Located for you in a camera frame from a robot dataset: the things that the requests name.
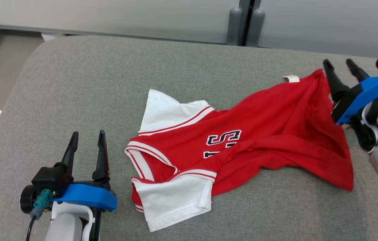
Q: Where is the blue banded right gripper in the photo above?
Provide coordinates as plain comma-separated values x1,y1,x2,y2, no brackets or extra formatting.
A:
323,59,378,153

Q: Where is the blue banded left gripper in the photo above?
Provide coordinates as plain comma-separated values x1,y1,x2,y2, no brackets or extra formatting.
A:
52,130,118,241

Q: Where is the red white basketball jersey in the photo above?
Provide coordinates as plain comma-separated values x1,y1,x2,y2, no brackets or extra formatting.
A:
124,69,354,232

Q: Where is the black cable teal connector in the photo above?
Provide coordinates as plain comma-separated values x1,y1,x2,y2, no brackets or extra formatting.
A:
25,189,53,241

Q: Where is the grey partition frame post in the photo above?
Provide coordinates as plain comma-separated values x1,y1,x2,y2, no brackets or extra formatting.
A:
226,0,250,46
245,0,266,47

